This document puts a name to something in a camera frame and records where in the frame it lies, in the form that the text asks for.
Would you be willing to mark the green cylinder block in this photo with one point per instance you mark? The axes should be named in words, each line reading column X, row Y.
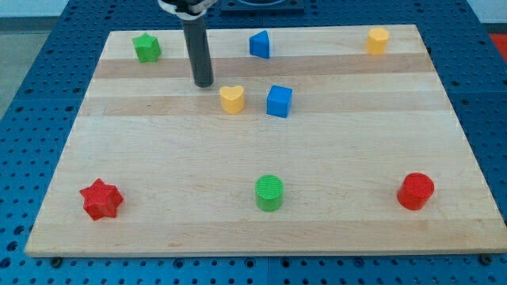
column 269, row 190

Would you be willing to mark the green star block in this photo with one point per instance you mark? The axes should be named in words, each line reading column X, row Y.
column 146, row 48

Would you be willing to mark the red star block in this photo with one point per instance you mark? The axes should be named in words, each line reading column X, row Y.
column 101, row 200

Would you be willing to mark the yellow heart block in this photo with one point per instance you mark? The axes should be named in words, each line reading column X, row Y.
column 232, row 99

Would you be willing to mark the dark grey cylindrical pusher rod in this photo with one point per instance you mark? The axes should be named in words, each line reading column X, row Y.
column 196, row 40

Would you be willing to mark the blue cube block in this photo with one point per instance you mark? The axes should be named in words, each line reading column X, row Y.
column 279, row 101

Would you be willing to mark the red cylinder block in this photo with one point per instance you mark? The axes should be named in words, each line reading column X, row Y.
column 415, row 191

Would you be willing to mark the white rod mount clamp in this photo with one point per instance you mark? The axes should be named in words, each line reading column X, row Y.
column 187, row 10

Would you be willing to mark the yellow hexagon block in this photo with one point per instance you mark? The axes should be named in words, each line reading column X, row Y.
column 377, row 40

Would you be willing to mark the blue triangular prism block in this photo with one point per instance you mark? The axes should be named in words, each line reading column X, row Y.
column 259, row 45

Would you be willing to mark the light wooden board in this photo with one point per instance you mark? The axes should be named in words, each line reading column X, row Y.
column 358, row 125

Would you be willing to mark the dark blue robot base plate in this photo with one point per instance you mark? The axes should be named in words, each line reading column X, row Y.
column 261, row 6

